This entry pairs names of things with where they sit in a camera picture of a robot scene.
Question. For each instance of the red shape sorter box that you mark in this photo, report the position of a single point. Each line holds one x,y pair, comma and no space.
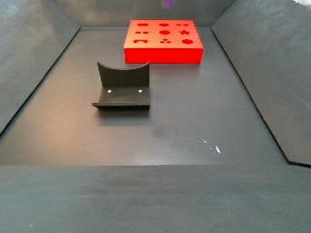
163,42

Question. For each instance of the black curved holder stand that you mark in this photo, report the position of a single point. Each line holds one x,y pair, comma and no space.
124,87

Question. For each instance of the purple round object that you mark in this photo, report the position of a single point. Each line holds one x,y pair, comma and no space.
168,4

